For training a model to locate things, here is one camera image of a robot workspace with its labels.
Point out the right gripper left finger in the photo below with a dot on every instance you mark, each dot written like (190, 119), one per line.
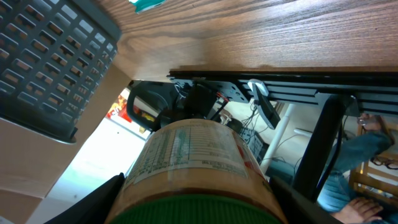
(95, 207)

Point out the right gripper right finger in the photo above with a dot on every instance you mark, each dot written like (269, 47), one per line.
(296, 207)

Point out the green lid white jar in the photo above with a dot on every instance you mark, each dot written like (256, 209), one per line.
(196, 171)

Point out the green 3M gloves package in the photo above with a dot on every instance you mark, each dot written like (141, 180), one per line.
(144, 5)

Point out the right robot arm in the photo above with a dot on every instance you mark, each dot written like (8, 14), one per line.
(319, 156)

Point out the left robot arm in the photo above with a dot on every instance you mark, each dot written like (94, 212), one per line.
(154, 105)

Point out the person's bare foot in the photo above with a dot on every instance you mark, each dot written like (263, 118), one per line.
(359, 210)

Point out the white table leg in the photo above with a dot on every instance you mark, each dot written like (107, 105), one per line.
(280, 130)

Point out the person's jeans leg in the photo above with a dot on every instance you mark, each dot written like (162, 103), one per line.
(336, 192)

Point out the dark grey mesh basket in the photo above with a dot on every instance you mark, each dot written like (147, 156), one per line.
(54, 55)

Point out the wooden chair frame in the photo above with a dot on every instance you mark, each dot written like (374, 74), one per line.
(378, 177)

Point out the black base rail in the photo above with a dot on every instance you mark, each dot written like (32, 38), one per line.
(375, 92)

